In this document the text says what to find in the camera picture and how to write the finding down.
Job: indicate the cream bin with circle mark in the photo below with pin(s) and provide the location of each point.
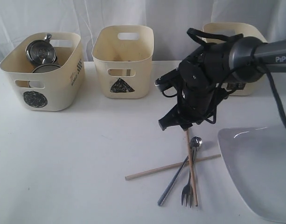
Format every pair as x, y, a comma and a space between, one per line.
49, 91

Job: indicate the large white square plate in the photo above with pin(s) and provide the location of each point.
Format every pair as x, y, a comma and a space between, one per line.
255, 158

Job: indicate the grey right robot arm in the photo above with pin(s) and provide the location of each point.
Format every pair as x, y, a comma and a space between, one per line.
249, 59

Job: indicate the cream bin with square mark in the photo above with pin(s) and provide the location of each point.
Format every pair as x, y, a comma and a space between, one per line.
234, 28

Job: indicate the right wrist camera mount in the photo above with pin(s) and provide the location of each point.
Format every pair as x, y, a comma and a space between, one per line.
170, 79

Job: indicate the long steel spoon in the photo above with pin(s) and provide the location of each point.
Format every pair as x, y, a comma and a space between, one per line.
196, 143

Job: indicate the steel bowl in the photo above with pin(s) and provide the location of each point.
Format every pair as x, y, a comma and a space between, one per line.
42, 69

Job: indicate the steel mug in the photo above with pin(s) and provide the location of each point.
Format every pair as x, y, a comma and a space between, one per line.
40, 52

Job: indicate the steel table knife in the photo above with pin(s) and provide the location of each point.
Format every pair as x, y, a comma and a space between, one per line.
129, 73

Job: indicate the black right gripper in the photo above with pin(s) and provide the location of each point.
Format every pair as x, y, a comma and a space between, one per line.
203, 73

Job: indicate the crosswise wooden chopstick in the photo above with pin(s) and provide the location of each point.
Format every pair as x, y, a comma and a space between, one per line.
167, 167

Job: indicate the small steel fork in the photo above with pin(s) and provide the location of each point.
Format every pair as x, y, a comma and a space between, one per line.
187, 193

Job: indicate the cream bin with triangle mark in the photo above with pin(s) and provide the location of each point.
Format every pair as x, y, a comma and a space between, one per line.
122, 47

